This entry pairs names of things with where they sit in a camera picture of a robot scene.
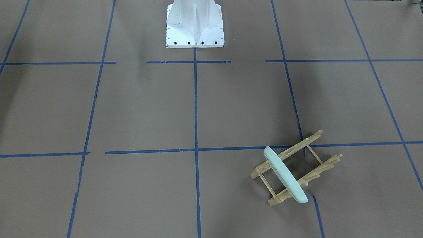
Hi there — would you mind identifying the wooden dish rack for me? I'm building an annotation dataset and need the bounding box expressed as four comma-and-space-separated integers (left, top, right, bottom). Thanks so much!
250, 130, 343, 206

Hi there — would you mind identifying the pale green ceramic plate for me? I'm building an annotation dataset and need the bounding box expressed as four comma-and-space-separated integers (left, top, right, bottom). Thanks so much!
263, 146, 308, 203

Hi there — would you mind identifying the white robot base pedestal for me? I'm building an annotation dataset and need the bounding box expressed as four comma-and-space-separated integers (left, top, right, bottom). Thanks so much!
165, 0, 225, 48

